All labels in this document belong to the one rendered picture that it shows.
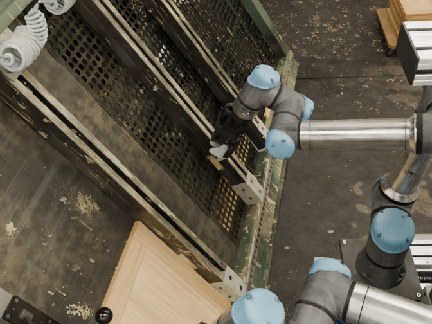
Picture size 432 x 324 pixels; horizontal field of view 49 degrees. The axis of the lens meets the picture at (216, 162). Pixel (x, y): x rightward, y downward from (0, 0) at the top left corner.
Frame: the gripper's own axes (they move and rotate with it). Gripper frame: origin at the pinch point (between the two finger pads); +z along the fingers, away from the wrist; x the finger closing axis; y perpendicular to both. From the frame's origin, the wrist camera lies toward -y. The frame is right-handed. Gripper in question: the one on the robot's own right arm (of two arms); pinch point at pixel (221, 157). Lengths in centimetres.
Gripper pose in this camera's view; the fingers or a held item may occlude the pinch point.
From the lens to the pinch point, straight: 149.5
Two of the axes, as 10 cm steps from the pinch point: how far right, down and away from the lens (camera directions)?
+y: -9.2, -3.0, -2.6
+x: -0.4, 7.3, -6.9
